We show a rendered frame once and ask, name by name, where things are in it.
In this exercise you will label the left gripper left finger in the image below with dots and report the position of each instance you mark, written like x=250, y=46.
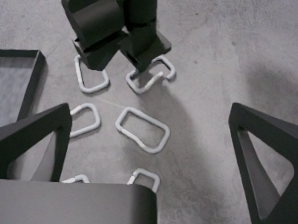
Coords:
x=18, y=137

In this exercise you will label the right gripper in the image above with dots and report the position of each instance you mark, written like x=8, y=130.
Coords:
x=159, y=45

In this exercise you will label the white carabiner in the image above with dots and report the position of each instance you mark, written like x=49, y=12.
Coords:
x=78, y=178
x=148, y=118
x=156, y=77
x=92, y=127
x=81, y=85
x=147, y=173

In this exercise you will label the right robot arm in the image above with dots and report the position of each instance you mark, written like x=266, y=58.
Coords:
x=95, y=21

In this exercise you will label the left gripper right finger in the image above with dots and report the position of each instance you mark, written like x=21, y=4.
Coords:
x=261, y=194

